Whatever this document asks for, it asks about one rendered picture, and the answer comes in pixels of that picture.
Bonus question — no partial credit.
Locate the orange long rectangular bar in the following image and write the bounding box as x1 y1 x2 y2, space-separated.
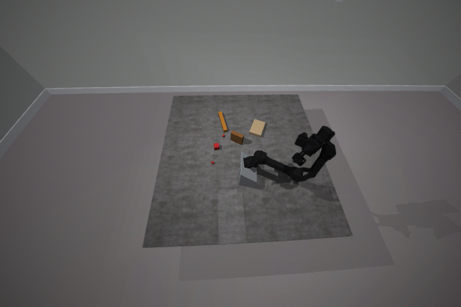
218 111 227 132

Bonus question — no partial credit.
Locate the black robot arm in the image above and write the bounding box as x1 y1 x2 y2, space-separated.
244 126 336 182

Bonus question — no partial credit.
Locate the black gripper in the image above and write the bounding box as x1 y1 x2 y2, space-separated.
292 133 325 167

